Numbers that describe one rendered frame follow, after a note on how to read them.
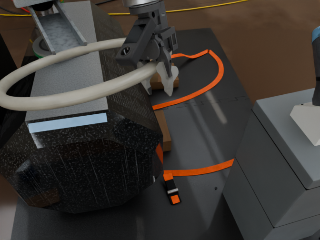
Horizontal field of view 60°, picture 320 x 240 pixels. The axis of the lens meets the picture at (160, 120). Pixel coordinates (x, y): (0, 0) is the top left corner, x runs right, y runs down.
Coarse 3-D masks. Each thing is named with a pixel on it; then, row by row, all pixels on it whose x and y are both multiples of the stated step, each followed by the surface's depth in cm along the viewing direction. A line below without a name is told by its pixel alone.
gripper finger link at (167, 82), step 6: (156, 66) 64; (162, 66) 63; (174, 66) 67; (162, 72) 64; (174, 72) 67; (162, 78) 65; (168, 78) 64; (174, 78) 67; (168, 84) 65; (168, 90) 66
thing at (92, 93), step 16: (80, 48) 96; (96, 48) 97; (32, 64) 88; (48, 64) 92; (0, 80) 76; (16, 80) 81; (112, 80) 58; (128, 80) 59; (0, 96) 63; (48, 96) 57; (64, 96) 56; (80, 96) 56; (96, 96) 57
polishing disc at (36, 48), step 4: (40, 36) 142; (36, 40) 139; (40, 40) 139; (36, 44) 137; (40, 44) 137; (44, 44) 137; (36, 48) 135; (40, 48) 135; (44, 48) 135; (36, 52) 133; (40, 52) 133; (44, 52) 133; (48, 52) 133; (44, 56) 132
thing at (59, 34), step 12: (60, 12) 116; (36, 24) 112; (48, 24) 113; (60, 24) 113; (72, 24) 104; (48, 36) 107; (60, 36) 106; (72, 36) 106; (48, 48) 100; (60, 48) 101
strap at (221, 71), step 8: (176, 56) 258; (192, 56) 272; (216, 56) 274; (216, 80) 250; (208, 88) 244; (192, 96) 237; (160, 104) 231; (168, 104) 231; (232, 160) 195; (208, 168) 191; (216, 168) 191; (224, 168) 191
